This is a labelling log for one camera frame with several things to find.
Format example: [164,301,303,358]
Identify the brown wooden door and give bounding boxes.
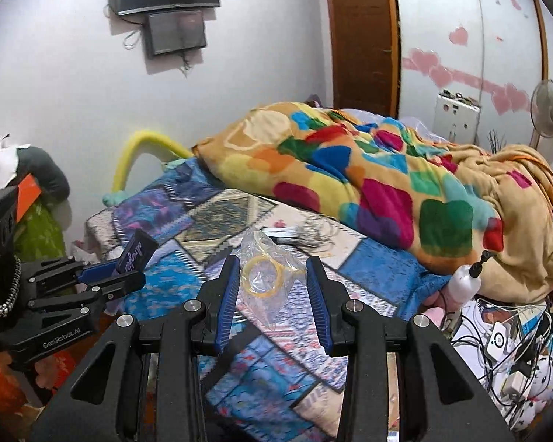
[325,0,399,118]

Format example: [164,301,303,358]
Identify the yellow foam tube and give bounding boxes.
[112,131,194,194]

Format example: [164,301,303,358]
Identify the wooden wardrobe sliding doors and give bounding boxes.
[382,0,549,148]

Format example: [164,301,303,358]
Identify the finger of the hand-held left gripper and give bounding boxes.
[25,271,147,327]
[21,255,121,293]

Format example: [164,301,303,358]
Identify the clear plastic bag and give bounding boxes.
[233,230,305,332]

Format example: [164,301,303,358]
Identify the white plush toy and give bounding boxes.
[511,354,553,429]

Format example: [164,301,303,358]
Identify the white pump bottle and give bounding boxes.
[442,251,494,309]

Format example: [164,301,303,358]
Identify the orange box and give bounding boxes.
[16,172,42,222]

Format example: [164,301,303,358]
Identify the white box appliance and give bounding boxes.
[435,90,481,141]

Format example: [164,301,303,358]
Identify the small black wall monitor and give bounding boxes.
[143,9,208,58]

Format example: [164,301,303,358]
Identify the braided black white cable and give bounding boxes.
[0,255,23,316]

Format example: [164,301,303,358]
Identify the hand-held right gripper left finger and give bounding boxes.
[30,254,243,442]

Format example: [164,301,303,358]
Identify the small white black device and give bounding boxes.
[262,227,300,245]

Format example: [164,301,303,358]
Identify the standing fan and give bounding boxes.
[530,79,553,148]

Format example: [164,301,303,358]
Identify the thin wire coil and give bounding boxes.
[299,218,346,254]

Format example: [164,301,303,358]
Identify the tangle of charger cables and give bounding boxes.
[447,299,553,424]

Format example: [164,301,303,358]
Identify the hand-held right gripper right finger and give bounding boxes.
[305,255,517,442]

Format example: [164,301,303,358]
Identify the teal fabric item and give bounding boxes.
[102,159,199,208]

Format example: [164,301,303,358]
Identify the green patterned bag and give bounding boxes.
[14,198,67,263]

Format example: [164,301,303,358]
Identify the colourful heart blanket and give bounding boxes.
[194,101,553,305]

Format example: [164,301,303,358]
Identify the blue patchwork bed sheet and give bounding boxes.
[85,157,443,442]

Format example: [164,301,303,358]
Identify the white charger block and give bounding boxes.
[486,322,510,360]

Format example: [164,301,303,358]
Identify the dark grey pillow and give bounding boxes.
[25,146,71,201]

